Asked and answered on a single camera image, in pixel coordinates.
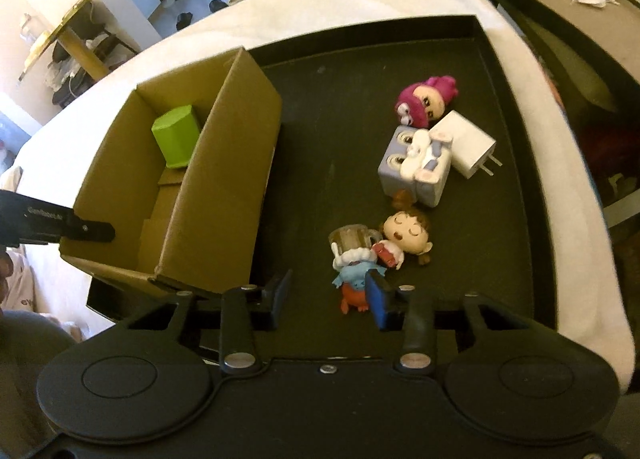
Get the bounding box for person's grey trousers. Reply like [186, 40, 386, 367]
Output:
[0, 310, 87, 442]

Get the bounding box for grey cube toy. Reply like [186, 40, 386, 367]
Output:
[378, 125, 454, 208]

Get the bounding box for black box with brown lining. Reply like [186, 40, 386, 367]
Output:
[487, 0, 640, 227]

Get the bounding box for white charger plug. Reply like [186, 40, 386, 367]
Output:
[429, 110, 503, 180]

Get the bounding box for brown-haired sleeping figurine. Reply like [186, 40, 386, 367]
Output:
[372, 191, 435, 270]

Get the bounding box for brown cardboard box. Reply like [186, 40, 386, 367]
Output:
[59, 46, 284, 301]

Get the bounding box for pink hooded figurine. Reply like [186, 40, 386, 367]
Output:
[396, 75, 460, 129]

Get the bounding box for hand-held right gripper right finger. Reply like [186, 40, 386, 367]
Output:
[364, 271, 540, 376]

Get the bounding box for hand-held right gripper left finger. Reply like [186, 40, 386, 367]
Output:
[119, 268, 294, 376]

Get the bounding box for blue figurine with mug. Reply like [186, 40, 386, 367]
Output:
[328, 223, 387, 314]

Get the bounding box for black tray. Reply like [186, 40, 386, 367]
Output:
[87, 14, 559, 361]

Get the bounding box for green hexagonal block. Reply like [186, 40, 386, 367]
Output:
[151, 105, 202, 170]

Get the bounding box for round table with gold rim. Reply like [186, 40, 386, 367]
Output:
[17, 0, 122, 83]

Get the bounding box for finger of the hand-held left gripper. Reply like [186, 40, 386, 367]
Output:
[62, 212, 116, 243]

